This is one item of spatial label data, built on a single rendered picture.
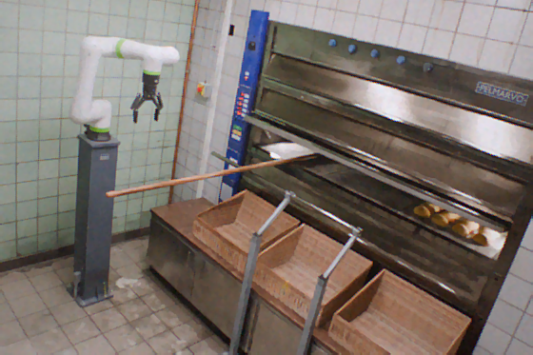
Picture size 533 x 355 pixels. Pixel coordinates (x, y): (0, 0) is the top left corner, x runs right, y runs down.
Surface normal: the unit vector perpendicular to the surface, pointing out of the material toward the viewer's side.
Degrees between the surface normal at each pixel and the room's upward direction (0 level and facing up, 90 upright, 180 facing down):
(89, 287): 90
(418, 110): 69
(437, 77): 90
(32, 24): 90
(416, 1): 90
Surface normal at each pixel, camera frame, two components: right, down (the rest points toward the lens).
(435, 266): -0.58, -0.22
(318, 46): -0.69, 0.10
